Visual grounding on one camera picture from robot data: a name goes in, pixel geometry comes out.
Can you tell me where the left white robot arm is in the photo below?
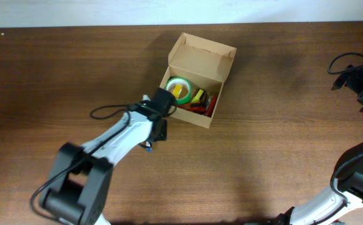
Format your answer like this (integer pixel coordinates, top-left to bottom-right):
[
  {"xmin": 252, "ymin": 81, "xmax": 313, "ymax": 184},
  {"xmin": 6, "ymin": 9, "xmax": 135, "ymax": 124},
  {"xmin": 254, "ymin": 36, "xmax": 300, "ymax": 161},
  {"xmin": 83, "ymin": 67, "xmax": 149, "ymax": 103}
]
[{"xmin": 30, "ymin": 88, "xmax": 176, "ymax": 225}]

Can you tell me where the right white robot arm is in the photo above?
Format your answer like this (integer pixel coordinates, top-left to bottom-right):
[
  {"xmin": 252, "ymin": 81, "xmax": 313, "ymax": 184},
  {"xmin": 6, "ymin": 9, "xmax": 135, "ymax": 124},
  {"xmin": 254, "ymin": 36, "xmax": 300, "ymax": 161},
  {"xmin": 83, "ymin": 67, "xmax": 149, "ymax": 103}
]
[{"xmin": 268, "ymin": 65, "xmax": 363, "ymax": 224}]

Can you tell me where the red black stapler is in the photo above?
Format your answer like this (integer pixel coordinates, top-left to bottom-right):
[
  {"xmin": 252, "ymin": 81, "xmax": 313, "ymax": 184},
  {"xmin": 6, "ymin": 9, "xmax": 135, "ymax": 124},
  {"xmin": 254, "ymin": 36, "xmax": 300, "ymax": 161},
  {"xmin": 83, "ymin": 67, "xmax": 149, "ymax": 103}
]
[{"xmin": 204, "ymin": 95, "xmax": 217, "ymax": 117}]

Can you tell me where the small yellow tape roll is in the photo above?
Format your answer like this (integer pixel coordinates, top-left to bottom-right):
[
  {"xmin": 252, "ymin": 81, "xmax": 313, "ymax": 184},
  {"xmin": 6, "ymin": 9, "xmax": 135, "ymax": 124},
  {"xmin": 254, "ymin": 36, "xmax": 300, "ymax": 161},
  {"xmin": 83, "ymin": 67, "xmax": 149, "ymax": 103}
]
[{"xmin": 172, "ymin": 84, "xmax": 183, "ymax": 99}]

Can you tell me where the green tape roll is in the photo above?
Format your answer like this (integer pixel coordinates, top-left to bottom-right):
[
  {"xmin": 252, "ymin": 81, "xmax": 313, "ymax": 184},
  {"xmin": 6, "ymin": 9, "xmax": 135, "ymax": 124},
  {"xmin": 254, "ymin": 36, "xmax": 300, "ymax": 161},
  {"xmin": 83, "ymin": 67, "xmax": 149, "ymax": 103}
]
[{"xmin": 165, "ymin": 77, "xmax": 192, "ymax": 105}]

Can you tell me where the yellow highlighter pen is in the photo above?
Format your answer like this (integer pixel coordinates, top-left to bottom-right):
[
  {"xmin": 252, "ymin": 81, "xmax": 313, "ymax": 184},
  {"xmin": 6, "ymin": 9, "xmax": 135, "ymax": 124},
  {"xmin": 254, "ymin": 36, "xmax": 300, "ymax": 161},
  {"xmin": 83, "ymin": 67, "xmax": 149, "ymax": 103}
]
[{"xmin": 191, "ymin": 89, "xmax": 205, "ymax": 104}]

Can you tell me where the orange utility knife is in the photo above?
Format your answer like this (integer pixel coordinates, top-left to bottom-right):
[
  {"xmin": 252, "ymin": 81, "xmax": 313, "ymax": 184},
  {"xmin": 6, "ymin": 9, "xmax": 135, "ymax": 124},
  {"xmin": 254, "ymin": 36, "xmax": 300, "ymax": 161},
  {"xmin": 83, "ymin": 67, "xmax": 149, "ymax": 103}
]
[{"xmin": 178, "ymin": 103, "xmax": 207, "ymax": 114}]

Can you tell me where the brown cardboard box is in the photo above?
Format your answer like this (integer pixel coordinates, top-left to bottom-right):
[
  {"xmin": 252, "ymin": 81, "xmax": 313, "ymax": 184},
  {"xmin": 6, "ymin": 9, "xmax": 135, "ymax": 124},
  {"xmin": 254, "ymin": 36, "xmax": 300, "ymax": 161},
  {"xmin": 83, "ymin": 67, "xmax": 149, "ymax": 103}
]
[{"xmin": 160, "ymin": 33, "xmax": 237, "ymax": 128}]

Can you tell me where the blue white marker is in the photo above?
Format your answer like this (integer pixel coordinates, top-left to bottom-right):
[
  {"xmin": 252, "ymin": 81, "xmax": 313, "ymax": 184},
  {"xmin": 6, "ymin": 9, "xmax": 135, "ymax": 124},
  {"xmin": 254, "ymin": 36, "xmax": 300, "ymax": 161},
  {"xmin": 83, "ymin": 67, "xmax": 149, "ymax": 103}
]
[{"xmin": 146, "ymin": 141, "xmax": 152, "ymax": 152}]

